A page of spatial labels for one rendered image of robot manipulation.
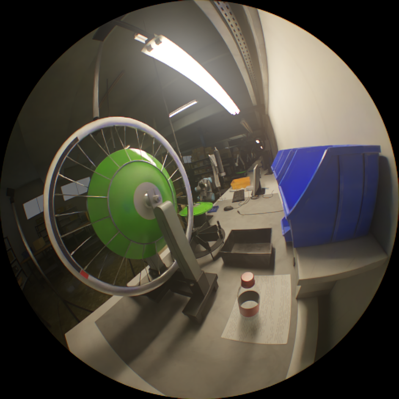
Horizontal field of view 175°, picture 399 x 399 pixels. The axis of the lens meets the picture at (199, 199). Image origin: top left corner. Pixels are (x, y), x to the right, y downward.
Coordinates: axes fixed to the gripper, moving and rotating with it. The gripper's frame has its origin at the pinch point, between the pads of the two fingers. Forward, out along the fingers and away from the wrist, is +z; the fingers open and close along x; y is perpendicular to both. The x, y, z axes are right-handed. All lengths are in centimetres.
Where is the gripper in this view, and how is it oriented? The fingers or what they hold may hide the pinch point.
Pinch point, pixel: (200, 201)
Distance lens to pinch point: 128.8
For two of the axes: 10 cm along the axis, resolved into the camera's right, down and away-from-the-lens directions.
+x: -8.9, 1.5, 4.3
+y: 4.3, 5.8, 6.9
